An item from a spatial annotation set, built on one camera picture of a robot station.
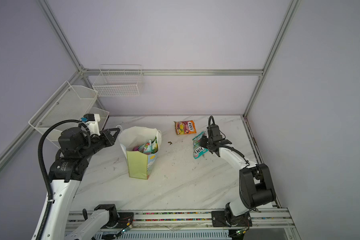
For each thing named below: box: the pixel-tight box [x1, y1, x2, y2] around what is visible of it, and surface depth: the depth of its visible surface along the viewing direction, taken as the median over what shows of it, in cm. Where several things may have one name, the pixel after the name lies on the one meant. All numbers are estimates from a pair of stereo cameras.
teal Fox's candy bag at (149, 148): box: [137, 136, 159, 155], surface depth 83 cm
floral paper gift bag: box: [116, 125, 162, 180], surface depth 80 cm
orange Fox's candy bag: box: [173, 120, 197, 135], surface depth 113 cm
